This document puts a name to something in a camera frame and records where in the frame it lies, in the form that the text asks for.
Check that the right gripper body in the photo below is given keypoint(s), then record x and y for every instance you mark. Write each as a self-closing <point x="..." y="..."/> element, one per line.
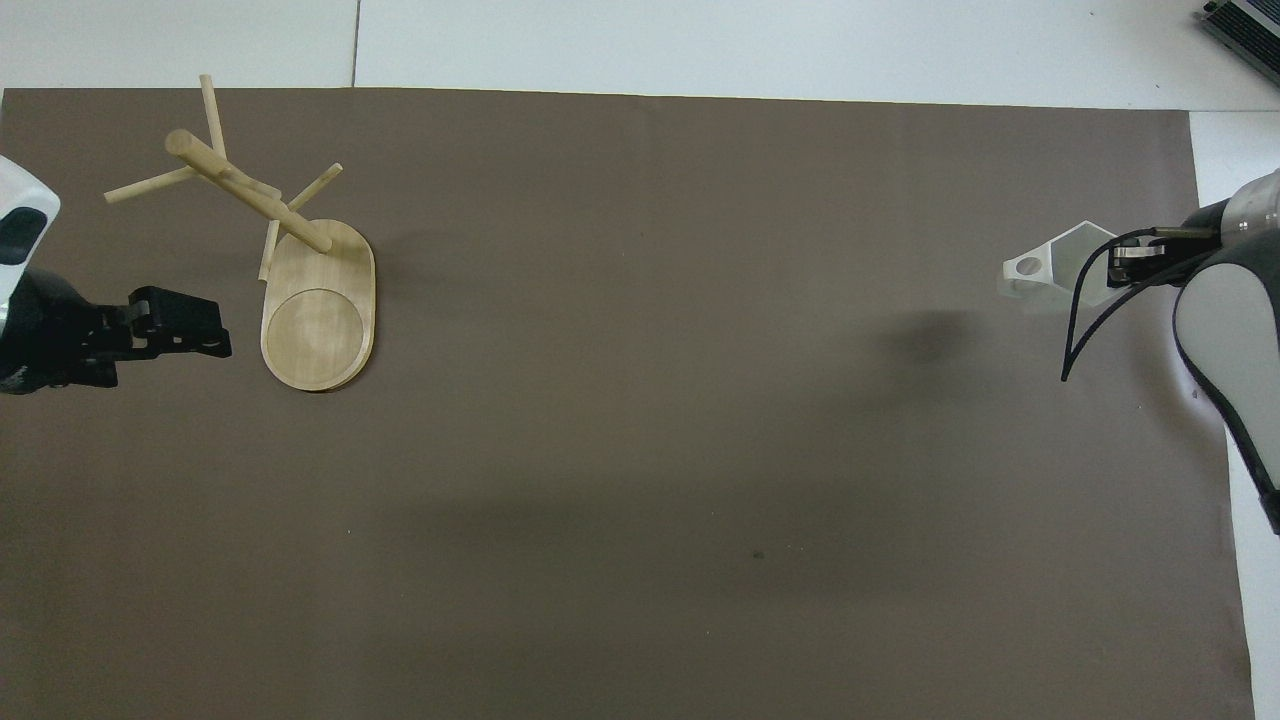
<point x="1206" y="225"/>

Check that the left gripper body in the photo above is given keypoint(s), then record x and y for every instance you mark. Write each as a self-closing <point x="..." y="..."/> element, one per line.
<point x="45" y="335"/>

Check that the translucent white hexagonal cup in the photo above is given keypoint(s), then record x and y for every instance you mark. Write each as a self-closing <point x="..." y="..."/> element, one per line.
<point x="1070" y="262"/>

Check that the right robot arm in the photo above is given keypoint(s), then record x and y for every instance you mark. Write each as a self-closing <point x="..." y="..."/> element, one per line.
<point x="1232" y="325"/>

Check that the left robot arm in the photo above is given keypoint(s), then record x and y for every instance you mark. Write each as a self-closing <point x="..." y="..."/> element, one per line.
<point x="26" y="188"/>

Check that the wooden cup rack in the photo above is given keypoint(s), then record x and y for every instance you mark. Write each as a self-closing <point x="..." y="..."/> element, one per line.
<point x="318" y="315"/>

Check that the grey metal box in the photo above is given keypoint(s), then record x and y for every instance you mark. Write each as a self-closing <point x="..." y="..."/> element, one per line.
<point x="1248" y="22"/>

